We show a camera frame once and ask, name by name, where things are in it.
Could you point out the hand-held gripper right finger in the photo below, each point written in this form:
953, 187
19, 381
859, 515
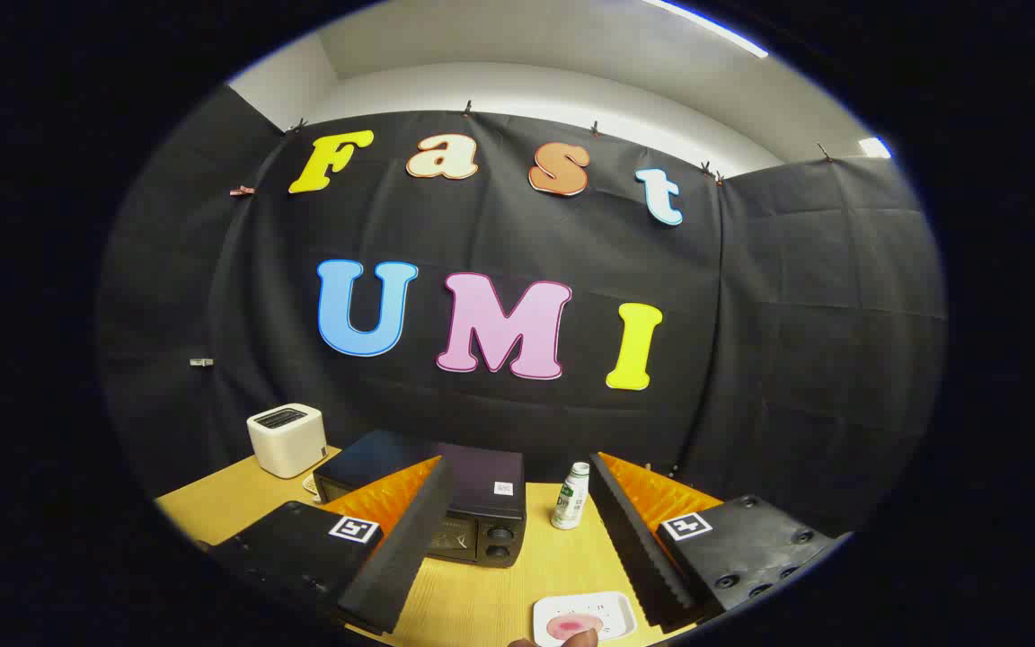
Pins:
634, 548

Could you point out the black toaster oven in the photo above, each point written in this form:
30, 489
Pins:
482, 476

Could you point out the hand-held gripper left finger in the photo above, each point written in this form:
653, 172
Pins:
401, 548

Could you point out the white bottle green label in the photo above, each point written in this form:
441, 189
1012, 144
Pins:
569, 508

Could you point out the ceiling light strip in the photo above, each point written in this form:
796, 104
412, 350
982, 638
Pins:
875, 147

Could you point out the pink meat slice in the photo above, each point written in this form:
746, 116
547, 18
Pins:
567, 626

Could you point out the small dish of beans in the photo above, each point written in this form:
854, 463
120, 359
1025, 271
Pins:
311, 486

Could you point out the white square plate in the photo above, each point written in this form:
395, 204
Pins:
612, 609

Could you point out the white bread toaster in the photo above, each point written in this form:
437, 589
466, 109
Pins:
288, 445

